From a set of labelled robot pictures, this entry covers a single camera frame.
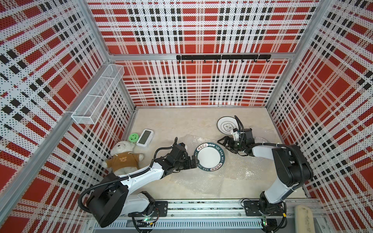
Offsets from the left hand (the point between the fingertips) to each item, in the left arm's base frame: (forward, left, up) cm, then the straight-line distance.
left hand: (194, 162), depth 84 cm
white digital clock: (+18, +34, -2) cm, 39 cm away
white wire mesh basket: (+28, +68, +16) cm, 75 cm away
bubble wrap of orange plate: (-6, -26, -5) cm, 27 cm away
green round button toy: (+19, +42, -1) cm, 46 cm away
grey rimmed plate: (+6, -11, -4) cm, 13 cm away
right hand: (+13, -18, -1) cm, 23 cm away
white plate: (+32, -24, -5) cm, 40 cm away
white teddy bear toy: (+1, +42, +2) cm, 42 cm away
